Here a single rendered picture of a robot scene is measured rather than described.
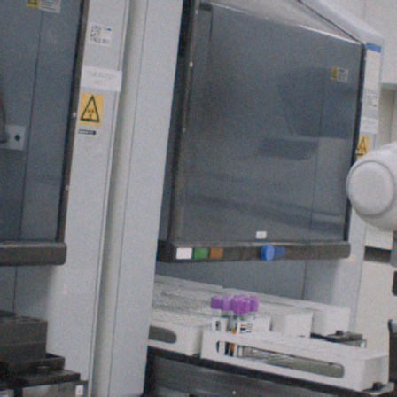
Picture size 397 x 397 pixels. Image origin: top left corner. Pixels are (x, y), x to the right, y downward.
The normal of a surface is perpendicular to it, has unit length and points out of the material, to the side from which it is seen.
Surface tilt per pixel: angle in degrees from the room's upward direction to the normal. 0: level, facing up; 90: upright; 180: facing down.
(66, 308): 90
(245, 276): 90
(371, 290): 90
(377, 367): 90
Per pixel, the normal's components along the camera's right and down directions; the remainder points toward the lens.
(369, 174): -0.59, 0.14
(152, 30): 0.81, 0.11
